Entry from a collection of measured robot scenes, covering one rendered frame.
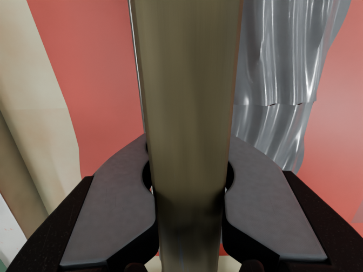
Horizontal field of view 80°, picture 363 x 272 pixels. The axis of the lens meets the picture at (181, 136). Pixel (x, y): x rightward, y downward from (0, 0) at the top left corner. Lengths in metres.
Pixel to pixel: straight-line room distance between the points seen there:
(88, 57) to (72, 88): 0.03
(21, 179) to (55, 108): 0.08
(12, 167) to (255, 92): 0.21
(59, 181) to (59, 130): 0.06
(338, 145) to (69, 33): 0.24
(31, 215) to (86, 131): 0.10
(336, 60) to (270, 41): 0.06
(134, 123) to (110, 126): 0.02
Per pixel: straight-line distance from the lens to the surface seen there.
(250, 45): 0.17
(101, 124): 0.20
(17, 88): 0.21
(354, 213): 0.32
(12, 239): 0.27
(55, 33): 0.19
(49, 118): 0.21
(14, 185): 0.24
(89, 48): 0.18
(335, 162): 0.26
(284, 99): 0.19
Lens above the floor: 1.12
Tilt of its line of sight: 61 degrees down
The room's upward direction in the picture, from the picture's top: 178 degrees clockwise
